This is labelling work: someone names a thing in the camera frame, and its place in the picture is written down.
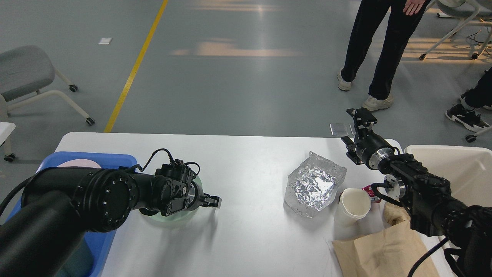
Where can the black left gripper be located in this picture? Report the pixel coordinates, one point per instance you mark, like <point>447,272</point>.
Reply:
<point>199,199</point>

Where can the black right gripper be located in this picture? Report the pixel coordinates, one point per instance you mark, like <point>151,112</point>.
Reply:
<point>370,149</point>

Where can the light green plate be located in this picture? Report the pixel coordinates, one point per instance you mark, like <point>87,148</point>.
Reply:
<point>184,215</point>

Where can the dark green mug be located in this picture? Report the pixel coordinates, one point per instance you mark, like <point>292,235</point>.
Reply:
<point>79,264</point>

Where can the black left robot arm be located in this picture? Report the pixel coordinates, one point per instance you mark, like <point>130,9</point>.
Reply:
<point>103,198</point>

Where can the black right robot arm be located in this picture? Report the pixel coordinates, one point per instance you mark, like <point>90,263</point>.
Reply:
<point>426,198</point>

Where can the metal floor socket plates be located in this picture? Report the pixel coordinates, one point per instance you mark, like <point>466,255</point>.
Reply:
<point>342,129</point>

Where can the small red wrapper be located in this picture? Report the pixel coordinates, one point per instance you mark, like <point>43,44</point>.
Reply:
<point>374,198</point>

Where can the white paper cup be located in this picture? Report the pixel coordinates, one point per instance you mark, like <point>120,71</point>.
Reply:
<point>354,204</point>

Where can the crumpled foil bag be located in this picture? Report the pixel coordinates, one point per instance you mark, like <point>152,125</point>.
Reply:
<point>313,185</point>

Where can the crumpled brown paper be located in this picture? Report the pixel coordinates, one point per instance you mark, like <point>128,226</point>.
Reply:
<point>394,214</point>

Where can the blue plastic tray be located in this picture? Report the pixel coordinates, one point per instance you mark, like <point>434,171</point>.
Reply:
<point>103,246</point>

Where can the white plastic bin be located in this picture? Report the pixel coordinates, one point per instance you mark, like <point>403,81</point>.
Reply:
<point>469,170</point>

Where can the walking person in black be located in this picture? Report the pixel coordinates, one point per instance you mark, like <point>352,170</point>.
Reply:
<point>404,17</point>

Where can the brown paper bag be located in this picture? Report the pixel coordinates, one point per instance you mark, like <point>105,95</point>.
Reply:
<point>391,252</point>

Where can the seated person black sneakers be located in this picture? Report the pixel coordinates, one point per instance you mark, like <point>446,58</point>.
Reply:
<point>478,97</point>

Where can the pink plate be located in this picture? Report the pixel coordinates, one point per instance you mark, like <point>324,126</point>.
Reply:
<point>85,163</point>

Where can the grey office chair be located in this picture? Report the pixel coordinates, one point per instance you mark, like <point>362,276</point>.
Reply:
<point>24,71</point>

